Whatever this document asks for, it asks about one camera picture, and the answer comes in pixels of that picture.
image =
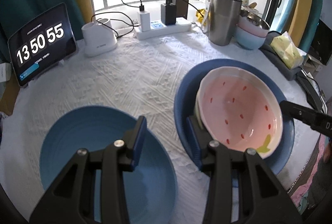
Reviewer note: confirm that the black tablet clock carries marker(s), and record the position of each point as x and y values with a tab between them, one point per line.
41	42

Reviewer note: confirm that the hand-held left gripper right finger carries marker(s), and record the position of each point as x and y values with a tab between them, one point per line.
194	141

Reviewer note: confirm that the small white box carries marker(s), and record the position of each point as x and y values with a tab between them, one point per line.
4	73

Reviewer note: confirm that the white charger box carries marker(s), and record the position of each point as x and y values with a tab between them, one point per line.
122	16

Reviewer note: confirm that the steel bowl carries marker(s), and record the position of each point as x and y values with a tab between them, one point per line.
255	20

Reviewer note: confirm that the black monitor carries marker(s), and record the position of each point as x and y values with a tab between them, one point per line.
321	45

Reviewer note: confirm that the white charger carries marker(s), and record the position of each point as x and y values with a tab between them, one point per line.
144	21

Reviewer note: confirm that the white power strip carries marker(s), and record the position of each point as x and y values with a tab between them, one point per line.
166	29

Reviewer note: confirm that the cream bowl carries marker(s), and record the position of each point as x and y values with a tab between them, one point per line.
196	111

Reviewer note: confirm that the light blue bowl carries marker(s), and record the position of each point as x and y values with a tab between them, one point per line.
249	41
77	135

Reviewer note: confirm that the black phone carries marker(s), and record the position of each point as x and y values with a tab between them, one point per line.
312	91

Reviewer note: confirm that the dark blue bowl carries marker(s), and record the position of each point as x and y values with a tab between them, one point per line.
186	99

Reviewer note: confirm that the pink patterned cloth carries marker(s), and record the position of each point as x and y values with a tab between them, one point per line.
308	187

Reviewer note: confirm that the grey folded cloth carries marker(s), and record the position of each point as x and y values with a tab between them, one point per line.
290	72

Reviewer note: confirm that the white textured tablecloth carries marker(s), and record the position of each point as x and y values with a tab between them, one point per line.
129	78

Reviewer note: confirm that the plain pink bowl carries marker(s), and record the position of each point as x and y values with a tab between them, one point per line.
250	30

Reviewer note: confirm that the steel tumbler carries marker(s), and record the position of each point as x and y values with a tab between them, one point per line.
223	19

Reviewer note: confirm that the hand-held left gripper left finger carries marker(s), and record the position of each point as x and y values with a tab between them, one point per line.
138	141

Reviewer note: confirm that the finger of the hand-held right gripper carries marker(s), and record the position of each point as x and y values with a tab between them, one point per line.
295	111

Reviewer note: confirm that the black charger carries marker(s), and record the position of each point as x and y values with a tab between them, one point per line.
168	15

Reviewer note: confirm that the yellow plastic bag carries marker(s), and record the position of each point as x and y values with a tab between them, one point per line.
201	16

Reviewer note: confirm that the yellow tissue pack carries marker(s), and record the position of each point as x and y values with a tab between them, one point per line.
288	51

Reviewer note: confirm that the cardboard box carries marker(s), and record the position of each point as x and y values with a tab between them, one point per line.
7	99

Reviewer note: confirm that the pink strawberry bowl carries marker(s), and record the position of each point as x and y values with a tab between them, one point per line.
238	109

